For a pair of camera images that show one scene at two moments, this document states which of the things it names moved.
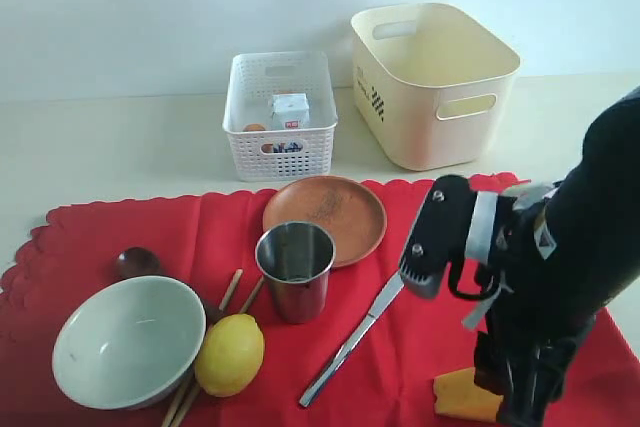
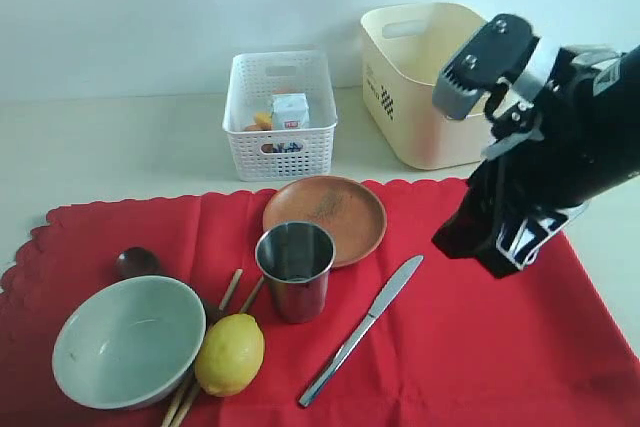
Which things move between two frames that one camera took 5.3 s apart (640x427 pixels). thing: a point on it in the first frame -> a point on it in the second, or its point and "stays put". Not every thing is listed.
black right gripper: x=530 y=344 -> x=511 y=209
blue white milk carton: x=290 y=111 stays put
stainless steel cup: x=295 y=257 stays put
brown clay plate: x=350 y=211 stays put
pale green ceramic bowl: x=131 y=344 stays put
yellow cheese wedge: x=457 y=394 -> x=264 y=118
